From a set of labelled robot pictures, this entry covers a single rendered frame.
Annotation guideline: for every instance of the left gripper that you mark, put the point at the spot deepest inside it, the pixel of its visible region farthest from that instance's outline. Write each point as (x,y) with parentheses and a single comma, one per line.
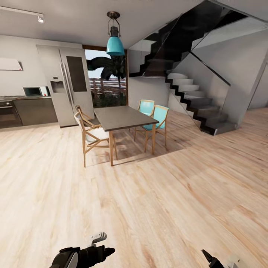
(97,255)

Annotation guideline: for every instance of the breakfast table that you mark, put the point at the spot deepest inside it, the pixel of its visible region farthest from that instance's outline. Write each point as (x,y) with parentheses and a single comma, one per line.
(123,117)

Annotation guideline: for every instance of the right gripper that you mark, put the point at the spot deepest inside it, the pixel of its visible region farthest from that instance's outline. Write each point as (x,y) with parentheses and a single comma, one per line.
(215,263)

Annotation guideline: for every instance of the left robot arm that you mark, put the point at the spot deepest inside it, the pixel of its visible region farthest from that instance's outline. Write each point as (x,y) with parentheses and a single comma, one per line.
(83,258)

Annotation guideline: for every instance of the microwave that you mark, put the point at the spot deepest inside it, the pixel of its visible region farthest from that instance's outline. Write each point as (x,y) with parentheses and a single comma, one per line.
(36,91)

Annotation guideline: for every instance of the fixed window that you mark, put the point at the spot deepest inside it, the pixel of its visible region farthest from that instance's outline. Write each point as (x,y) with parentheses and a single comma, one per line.
(108,77)

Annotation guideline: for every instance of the fridge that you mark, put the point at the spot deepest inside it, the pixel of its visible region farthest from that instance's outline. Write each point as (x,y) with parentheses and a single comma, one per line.
(67,77)

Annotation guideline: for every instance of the room light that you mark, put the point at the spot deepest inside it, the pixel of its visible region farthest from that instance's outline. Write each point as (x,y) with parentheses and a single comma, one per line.
(114,46)

